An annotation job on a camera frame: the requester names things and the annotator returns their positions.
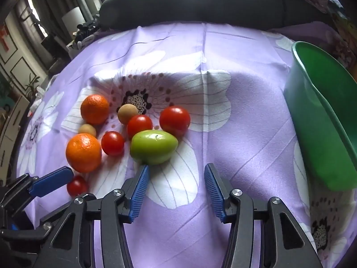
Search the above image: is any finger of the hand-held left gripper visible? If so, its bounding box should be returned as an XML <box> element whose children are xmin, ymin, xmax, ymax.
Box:
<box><xmin>0</xmin><ymin>166</ymin><xmax>75</xmax><ymax>215</ymax></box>
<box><xmin>0</xmin><ymin>221</ymin><xmax>54</xmax><ymax>247</ymax></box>

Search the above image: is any small red tomato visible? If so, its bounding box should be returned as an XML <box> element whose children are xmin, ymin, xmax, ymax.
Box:
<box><xmin>66</xmin><ymin>175</ymin><xmax>90</xmax><ymax>197</ymax></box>

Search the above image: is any orange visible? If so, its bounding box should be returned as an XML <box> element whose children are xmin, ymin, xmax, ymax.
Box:
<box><xmin>65</xmin><ymin>133</ymin><xmax>102</xmax><ymax>173</ymax></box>
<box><xmin>81</xmin><ymin>94</ymin><xmax>110</xmax><ymax>126</ymax></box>

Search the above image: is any potted plant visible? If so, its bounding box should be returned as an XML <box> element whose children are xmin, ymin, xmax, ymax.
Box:
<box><xmin>26</xmin><ymin>73</ymin><xmax>41</xmax><ymax>99</ymax></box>

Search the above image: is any green tomato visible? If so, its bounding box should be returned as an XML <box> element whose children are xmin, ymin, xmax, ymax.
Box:
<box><xmin>130</xmin><ymin>130</ymin><xmax>179</xmax><ymax>165</ymax></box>

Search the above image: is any green plastic bowl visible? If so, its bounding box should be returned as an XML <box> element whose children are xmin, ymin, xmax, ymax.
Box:
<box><xmin>283</xmin><ymin>41</ymin><xmax>357</xmax><ymax>192</ymax></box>

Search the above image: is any purple floral cloth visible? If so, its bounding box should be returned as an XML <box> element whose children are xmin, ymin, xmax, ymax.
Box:
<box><xmin>17</xmin><ymin>22</ymin><xmax>357</xmax><ymax>268</ymax></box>

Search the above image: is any white lamp shade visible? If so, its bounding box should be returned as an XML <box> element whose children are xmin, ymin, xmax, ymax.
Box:
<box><xmin>62</xmin><ymin>6</ymin><xmax>86</xmax><ymax>34</ymax></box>

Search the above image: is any dark clutter pile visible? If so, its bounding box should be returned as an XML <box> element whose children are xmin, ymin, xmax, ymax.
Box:
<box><xmin>75</xmin><ymin>18</ymin><xmax>99</xmax><ymax>44</ymax></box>

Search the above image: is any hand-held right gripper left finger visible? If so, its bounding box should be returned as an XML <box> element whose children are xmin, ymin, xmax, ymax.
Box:
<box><xmin>32</xmin><ymin>165</ymin><xmax>151</xmax><ymax>268</ymax></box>

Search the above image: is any red wall hanging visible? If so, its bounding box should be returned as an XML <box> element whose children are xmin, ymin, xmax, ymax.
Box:
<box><xmin>0</xmin><ymin>24</ymin><xmax>10</xmax><ymax>55</ymax></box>

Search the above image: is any large red tomato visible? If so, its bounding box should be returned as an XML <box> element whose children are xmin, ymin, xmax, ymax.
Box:
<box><xmin>159</xmin><ymin>106</ymin><xmax>191</xmax><ymax>137</ymax></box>

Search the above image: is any dark grey sofa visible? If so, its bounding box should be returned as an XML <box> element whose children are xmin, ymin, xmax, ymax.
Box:
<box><xmin>98</xmin><ymin>0</ymin><xmax>339</xmax><ymax>32</ymax></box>

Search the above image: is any light wooden cabinet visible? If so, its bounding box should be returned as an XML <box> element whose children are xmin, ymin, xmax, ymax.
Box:
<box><xmin>0</xmin><ymin>94</ymin><xmax>30</xmax><ymax>174</ymax></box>

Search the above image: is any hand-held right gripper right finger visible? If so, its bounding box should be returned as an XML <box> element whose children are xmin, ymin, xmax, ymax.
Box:
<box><xmin>204</xmin><ymin>163</ymin><xmax>325</xmax><ymax>268</ymax></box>

